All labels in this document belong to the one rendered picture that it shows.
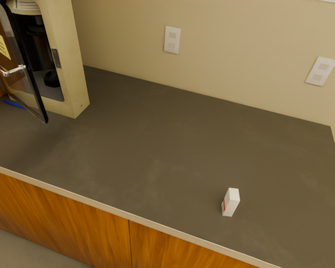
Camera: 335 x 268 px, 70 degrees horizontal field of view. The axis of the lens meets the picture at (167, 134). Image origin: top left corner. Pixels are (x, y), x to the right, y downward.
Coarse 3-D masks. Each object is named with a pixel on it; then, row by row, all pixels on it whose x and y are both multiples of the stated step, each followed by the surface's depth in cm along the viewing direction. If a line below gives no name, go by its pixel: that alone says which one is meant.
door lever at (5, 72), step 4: (0, 68) 72; (4, 68) 72; (16, 68) 73; (20, 68) 73; (0, 72) 72; (4, 72) 71; (8, 72) 71; (12, 72) 72; (4, 76) 71; (8, 76) 72
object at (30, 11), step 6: (6, 0) 77; (12, 0) 74; (18, 0) 74; (24, 0) 74; (12, 6) 75; (18, 6) 74; (24, 6) 74; (30, 6) 75; (36, 6) 75; (12, 12) 76; (18, 12) 75; (24, 12) 75; (30, 12) 75; (36, 12) 76
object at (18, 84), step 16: (0, 16) 64; (0, 32) 70; (16, 48) 68; (0, 64) 85; (16, 64) 74; (16, 80) 82; (32, 80) 74; (16, 96) 92; (32, 96) 80; (32, 112) 90
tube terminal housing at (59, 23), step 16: (32, 0) 69; (48, 0) 69; (64, 0) 75; (48, 16) 71; (64, 16) 76; (48, 32) 75; (64, 32) 78; (64, 48) 81; (64, 64) 83; (80, 64) 91; (64, 80) 86; (80, 80) 94; (64, 96) 91; (80, 96) 97; (64, 112) 98; (80, 112) 100
